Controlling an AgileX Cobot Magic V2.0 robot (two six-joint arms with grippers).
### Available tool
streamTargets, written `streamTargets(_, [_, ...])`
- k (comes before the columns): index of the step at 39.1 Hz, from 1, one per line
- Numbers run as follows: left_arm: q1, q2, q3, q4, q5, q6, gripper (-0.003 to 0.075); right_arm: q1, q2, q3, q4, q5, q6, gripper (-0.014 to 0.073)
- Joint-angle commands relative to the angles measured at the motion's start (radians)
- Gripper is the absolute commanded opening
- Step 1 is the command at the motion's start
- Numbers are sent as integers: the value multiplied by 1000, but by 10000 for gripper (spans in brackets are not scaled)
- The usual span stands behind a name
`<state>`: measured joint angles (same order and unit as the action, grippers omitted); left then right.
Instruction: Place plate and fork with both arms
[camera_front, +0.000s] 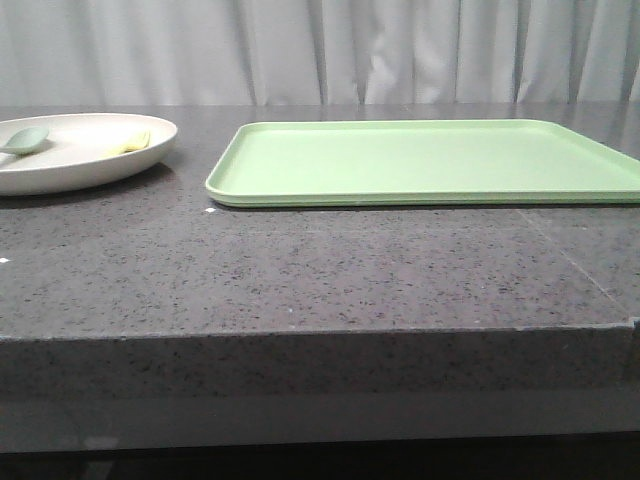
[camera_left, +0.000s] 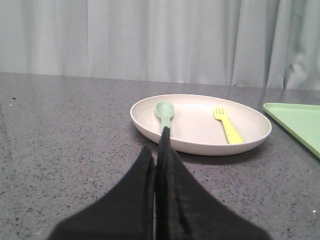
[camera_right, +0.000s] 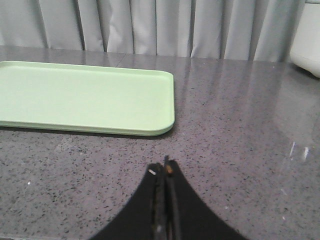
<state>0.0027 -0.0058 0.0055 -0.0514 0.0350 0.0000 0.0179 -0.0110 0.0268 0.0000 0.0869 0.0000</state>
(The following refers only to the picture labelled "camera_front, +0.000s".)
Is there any yellow plastic fork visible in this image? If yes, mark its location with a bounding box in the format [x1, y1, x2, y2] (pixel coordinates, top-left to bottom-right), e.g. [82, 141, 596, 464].
[103, 130, 151, 158]

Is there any light green plastic tray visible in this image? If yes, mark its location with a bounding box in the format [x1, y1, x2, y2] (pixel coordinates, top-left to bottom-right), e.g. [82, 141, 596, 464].
[205, 119, 639, 208]

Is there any white pleated curtain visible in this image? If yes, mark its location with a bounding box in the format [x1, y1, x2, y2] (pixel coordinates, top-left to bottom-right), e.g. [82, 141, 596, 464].
[1, 1, 639, 106]

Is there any pale green plastic spoon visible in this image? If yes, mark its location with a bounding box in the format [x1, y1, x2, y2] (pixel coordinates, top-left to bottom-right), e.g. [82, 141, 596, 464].
[1, 126, 50, 162]

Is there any beige round plate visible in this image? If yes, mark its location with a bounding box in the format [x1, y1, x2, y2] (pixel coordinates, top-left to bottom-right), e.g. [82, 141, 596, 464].
[1, 112, 178, 196]

